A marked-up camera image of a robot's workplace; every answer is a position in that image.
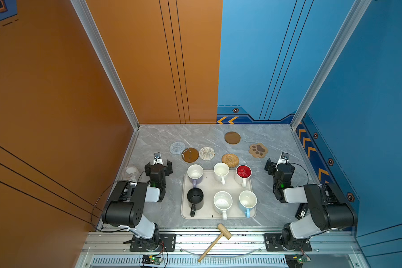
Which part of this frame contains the white mug red inside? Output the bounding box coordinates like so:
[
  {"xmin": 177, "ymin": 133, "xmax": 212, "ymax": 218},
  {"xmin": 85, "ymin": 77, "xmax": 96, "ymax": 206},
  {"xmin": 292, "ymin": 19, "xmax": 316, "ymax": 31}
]
[{"xmin": 234, "ymin": 165, "xmax": 252, "ymax": 188}]

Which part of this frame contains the black mug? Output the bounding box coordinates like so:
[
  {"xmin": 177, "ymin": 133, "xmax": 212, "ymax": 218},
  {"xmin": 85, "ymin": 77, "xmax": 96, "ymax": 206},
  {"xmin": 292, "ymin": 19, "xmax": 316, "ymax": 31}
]
[{"xmin": 186, "ymin": 188, "xmax": 204, "ymax": 217}]

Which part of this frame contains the rattan round coaster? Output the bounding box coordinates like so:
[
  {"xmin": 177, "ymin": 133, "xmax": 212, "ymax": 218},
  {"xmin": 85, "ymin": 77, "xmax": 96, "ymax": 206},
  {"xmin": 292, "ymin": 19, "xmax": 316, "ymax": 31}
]
[{"xmin": 221, "ymin": 153, "xmax": 240, "ymax": 168}]

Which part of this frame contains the dark wooden round coaster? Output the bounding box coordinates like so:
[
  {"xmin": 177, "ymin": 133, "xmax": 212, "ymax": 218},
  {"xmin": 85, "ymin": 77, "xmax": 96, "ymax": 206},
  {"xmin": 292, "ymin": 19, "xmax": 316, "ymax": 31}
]
[{"xmin": 224, "ymin": 131, "xmax": 241, "ymax": 145}]

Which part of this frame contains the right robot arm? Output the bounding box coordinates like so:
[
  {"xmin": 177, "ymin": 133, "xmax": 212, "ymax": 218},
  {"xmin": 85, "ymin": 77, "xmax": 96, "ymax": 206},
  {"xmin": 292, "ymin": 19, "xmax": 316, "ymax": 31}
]
[{"xmin": 265, "ymin": 157, "xmax": 357, "ymax": 251}]

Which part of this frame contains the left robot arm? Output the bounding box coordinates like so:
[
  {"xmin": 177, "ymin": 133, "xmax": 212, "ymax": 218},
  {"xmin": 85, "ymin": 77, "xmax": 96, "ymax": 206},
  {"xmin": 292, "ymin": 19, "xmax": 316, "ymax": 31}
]
[{"xmin": 102, "ymin": 159, "xmax": 173, "ymax": 251}]

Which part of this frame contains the blue-grey woven coaster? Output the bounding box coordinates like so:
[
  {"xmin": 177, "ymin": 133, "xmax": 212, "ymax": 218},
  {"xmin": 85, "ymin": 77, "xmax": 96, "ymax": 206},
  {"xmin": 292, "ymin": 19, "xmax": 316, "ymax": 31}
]
[{"xmin": 169, "ymin": 141, "xmax": 186, "ymax": 155}]

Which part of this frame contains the paw shaped cork coaster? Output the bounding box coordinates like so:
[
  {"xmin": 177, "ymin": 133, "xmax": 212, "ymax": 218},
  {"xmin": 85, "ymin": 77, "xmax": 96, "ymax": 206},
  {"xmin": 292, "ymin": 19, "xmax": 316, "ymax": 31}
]
[{"xmin": 249, "ymin": 143, "xmax": 269, "ymax": 159}]

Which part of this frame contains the brown worn round coaster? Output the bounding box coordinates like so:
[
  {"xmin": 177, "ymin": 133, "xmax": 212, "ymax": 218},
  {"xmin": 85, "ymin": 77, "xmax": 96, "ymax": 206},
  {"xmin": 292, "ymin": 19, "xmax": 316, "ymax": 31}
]
[{"xmin": 182, "ymin": 147, "xmax": 199, "ymax": 163}]

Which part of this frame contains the multicolour woven coaster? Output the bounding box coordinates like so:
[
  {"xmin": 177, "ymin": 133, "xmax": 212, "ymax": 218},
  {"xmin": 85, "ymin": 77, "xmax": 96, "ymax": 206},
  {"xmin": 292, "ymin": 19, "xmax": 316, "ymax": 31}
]
[{"xmin": 199, "ymin": 146, "xmax": 215, "ymax": 161}]

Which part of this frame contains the purple mug white inside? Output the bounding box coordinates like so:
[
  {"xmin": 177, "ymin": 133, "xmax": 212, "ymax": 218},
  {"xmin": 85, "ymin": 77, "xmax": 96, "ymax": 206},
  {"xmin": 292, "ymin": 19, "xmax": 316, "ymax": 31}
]
[{"xmin": 187, "ymin": 164, "xmax": 204, "ymax": 188}]

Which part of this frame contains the black handheld device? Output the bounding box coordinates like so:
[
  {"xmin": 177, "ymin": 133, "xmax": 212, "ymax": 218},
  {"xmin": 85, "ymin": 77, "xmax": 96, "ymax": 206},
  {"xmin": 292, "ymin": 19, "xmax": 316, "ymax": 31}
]
[{"xmin": 295, "ymin": 203, "xmax": 309, "ymax": 220}]

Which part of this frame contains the light blue mug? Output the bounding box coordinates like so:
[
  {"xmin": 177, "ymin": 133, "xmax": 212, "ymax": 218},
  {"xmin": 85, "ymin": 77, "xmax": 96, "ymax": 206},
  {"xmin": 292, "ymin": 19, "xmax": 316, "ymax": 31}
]
[{"xmin": 239, "ymin": 191, "xmax": 258, "ymax": 218}]

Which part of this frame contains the beige serving tray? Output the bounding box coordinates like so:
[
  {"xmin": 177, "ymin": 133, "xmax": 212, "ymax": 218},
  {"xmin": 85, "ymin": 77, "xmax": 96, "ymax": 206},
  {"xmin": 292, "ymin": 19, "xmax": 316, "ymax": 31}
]
[{"xmin": 181, "ymin": 170, "xmax": 253, "ymax": 220}]

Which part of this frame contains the white speckled mug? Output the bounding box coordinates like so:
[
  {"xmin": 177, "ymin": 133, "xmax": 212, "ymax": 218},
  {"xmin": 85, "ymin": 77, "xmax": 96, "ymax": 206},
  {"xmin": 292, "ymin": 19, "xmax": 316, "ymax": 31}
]
[{"xmin": 213, "ymin": 191, "xmax": 233, "ymax": 220}]

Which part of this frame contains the wooden mallet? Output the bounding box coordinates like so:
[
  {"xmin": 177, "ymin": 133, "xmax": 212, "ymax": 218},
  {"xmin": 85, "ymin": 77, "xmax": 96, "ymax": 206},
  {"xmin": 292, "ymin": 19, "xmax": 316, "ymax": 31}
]
[{"xmin": 198, "ymin": 223, "xmax": 232, "ymax": 262}]

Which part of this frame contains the right green circuit board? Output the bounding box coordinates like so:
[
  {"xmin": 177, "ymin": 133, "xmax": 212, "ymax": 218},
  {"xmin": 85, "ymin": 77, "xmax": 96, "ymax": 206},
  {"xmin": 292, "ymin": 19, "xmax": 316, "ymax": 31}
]
[{"xmin": 285, "ymin": 255, "xmax": 311, "ymax": 268}]

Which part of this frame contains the green circuit board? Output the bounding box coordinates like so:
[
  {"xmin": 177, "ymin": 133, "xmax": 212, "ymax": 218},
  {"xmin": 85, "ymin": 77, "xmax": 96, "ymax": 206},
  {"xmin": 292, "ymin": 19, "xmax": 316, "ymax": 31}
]
[
  {"xmin": 141, "ymin": 255, "xmax": 164, "ymax": 266},
  {"xmin": 285, "ymin": 255, "xmax": 311, "ymax": 268}
]

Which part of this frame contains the left green circuit board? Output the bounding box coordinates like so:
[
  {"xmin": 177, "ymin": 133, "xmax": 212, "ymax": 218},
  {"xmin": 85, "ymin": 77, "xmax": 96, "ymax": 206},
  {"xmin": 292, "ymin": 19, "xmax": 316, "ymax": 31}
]
[{"xmin": 141, "ymin": 255, "xmax": 164, "ymax": 266}]

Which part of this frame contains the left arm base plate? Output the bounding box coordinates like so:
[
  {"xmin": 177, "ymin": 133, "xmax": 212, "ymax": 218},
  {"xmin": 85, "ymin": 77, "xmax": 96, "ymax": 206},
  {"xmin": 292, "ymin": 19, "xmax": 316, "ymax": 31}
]
[{"xmin": 130, "ymin": 233, "xmax": 176, "ymax": 252}]

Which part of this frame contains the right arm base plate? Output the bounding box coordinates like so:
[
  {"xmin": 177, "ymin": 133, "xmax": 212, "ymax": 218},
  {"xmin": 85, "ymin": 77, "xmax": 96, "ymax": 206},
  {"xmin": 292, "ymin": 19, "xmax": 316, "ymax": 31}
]
[{"xmin": 264, "ymin": 233, "xmax": 312, "ymax": 252}]

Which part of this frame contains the aluminium front rail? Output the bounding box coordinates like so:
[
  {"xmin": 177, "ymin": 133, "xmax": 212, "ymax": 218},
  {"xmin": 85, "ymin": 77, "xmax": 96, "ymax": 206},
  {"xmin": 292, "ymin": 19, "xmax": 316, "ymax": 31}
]
[{"xmin": 75, "ymin": 228, "xmax": 369, "ymax": 268}]

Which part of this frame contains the left aluminium frame post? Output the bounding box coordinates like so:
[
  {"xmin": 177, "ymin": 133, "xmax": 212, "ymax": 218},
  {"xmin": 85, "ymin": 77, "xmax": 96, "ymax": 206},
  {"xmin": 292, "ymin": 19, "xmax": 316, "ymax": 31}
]
[{"xmin": 70, "ymin": 0, "xmax": 140, "ymax": 130}]

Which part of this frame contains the aluminium frame post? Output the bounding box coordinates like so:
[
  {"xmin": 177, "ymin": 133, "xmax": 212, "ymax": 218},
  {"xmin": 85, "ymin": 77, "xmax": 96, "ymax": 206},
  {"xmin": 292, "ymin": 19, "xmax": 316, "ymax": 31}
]
[
  {"xmin": 290, "ymin": 0, "xmax": 371, "ymax": 131},
  {"xmin": 70, "ymin": 0, "xmax": 140, "ymax": 130}
]

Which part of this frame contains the right aluminium frame post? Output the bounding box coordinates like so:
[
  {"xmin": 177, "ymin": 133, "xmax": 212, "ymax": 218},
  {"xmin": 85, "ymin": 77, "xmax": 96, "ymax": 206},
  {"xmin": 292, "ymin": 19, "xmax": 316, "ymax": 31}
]
[{"xmin": 290, "ymin": 0, "xmax": 371, "ymax": 131}]

